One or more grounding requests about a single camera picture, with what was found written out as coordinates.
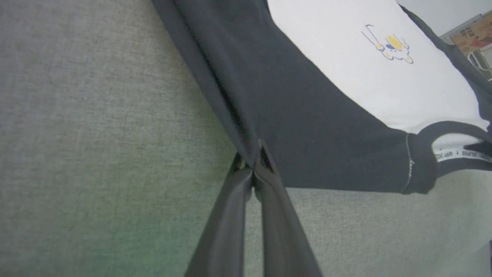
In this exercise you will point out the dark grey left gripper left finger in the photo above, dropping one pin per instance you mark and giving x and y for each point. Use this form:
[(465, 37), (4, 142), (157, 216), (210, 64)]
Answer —
[(226, 231)]

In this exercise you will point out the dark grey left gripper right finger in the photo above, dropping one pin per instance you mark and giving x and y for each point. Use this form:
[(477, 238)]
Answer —
[(280, 231)]

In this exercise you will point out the black and white garment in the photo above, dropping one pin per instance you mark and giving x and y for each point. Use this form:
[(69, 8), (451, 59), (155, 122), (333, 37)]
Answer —
[(307, 134)]

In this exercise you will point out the brown cardboard box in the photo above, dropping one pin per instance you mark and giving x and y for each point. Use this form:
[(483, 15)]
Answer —
[(474, 36)]

